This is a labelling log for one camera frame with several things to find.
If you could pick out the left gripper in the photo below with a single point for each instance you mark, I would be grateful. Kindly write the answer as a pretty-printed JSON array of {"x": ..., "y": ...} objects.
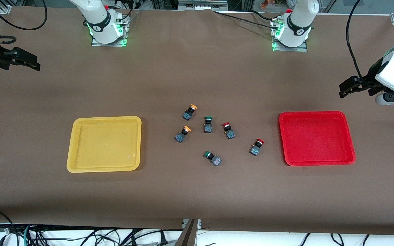
[{"x": 368, "y": 81}]

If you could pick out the red push button switch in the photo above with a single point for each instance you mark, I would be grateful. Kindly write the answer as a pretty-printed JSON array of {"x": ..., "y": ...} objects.
[
  {"x": 230, "y": 134},
  {"x": 254, "y": 150}
]

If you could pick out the yellow push button switch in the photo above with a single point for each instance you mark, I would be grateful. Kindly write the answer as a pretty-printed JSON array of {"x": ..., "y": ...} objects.
[
  {"x": 187, "y": 115},
  {"x": 180, "y": 137}
]

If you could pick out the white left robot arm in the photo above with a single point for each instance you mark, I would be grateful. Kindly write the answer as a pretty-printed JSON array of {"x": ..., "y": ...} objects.
[{"x": 298, "y": 20}]

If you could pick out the red plastic tray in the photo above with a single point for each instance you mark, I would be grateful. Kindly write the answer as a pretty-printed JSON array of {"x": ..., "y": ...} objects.
[{"x": 316, "y": 138}]

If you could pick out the yellow plastic tray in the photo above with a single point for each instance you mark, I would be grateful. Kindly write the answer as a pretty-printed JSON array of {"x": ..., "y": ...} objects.
[{"x": 104, "y": 145}]

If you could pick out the grey metal box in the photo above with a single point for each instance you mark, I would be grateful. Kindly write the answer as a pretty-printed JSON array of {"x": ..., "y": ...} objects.
[{"x": 202, "y": 4}]

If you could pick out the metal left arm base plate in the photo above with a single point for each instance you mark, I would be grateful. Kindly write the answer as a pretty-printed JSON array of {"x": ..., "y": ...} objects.
[{"x": 303, "y": 49}]

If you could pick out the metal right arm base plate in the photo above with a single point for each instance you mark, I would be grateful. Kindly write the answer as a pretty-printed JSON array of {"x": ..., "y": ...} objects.
[{"x": 123, "y": 39}]

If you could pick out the green push button switch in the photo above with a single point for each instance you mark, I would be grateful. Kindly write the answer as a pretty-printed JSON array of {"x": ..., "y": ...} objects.
[
  {"x": 207, "y": 128},
  {"x": 215, "y": 160}
]

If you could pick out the grey metal frame post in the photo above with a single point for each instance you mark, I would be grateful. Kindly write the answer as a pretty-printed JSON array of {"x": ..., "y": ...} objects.
[{"x": 188, "y": 234}]

